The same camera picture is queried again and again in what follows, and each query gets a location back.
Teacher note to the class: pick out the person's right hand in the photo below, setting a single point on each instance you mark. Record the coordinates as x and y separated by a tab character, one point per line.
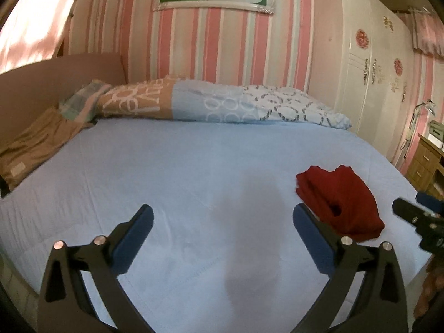
432	285

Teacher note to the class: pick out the red knitted sweater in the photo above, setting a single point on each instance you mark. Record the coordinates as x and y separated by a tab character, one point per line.
342	200

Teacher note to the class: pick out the wooden drawer cabinet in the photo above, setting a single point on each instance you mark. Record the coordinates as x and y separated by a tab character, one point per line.
425	172

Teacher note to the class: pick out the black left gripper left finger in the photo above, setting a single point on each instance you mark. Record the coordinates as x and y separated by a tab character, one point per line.
65	305

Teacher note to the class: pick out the brown pillow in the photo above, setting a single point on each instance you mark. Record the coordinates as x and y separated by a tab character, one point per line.
35	145

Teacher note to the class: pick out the white wardrobe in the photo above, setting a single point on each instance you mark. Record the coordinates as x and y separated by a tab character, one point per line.
362	67

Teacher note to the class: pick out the patterned blue white quilt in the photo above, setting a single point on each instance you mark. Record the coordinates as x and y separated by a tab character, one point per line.
173	98

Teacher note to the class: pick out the pink window curtain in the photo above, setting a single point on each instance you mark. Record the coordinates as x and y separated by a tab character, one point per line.
33	31

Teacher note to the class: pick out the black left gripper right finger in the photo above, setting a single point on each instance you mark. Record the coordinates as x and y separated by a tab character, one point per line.
365	290

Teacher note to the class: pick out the plaid pastel pillow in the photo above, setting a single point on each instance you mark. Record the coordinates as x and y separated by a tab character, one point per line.
81	106

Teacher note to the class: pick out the light blue bed sheet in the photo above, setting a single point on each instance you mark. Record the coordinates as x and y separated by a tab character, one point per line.
223	254

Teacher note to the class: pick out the pink bed headboard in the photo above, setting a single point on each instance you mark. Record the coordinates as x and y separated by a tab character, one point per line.
28	91

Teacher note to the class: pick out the desk lamp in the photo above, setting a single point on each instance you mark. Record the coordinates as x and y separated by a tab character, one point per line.
429	106

